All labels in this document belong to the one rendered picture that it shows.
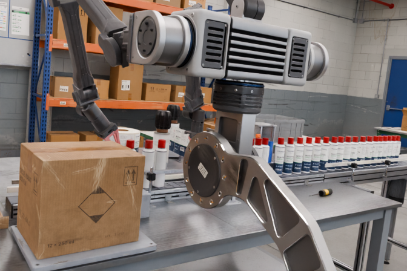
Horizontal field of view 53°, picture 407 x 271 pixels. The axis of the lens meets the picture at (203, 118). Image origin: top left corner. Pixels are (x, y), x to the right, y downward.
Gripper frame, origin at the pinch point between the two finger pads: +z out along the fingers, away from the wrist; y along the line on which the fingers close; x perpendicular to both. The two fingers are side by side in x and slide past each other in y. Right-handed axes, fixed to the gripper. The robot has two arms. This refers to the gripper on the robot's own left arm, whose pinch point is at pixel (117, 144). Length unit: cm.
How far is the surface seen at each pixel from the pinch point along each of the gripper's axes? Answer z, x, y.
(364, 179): 128, -109, -5
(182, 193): 35.9, -8.7, -4.2
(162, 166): 20.5, -8.9, -1.7
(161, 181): 25.5, -5.0, -1.6
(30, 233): -12, 41, -33
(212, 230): 33, 0, -38
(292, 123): 158, -174, 120
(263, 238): 52, -14, -41
